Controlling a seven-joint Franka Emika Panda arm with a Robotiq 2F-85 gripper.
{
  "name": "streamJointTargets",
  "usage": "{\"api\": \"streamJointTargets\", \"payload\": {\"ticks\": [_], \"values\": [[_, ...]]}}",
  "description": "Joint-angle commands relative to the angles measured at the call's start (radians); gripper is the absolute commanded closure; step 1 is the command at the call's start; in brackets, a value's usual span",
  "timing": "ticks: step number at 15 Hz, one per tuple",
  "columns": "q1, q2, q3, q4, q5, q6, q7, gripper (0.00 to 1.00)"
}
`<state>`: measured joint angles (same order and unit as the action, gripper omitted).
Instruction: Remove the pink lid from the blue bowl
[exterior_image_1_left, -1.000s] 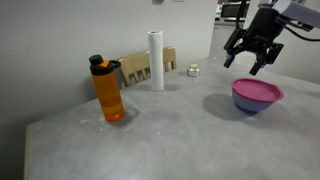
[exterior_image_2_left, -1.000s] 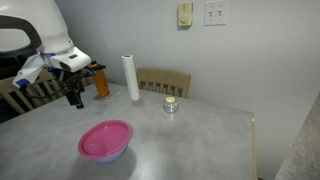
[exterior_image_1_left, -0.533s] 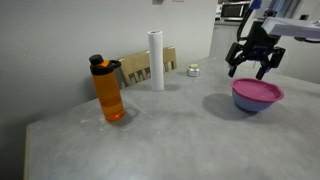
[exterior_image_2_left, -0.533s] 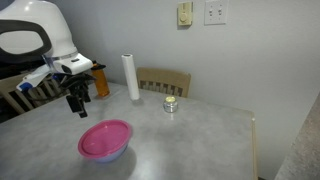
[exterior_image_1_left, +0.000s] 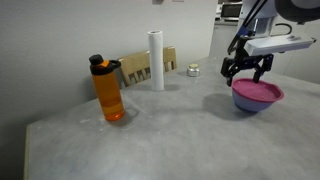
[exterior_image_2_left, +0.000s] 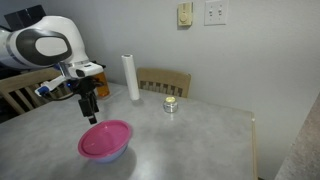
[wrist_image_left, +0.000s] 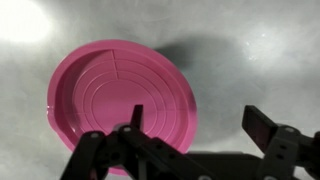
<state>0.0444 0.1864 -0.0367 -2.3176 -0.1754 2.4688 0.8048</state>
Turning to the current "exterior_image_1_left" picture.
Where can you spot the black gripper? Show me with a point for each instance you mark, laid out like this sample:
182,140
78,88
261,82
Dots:
246,60

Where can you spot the pink and blue bowl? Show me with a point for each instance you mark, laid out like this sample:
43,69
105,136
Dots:
256,90

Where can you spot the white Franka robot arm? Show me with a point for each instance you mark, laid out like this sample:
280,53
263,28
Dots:
265,23

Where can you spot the blue plastic bowl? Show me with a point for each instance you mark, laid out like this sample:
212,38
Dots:
250,105

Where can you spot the small silver candle jar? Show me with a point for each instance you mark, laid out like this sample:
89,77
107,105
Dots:
193,70

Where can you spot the microwave oven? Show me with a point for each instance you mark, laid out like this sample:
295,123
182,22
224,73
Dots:
231,10

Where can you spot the white paper towel roll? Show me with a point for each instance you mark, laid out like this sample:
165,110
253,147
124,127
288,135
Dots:
156,60

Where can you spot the orange water bottle black cap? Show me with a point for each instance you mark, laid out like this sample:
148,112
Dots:
108,96

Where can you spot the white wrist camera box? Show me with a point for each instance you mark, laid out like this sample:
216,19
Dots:
276,45

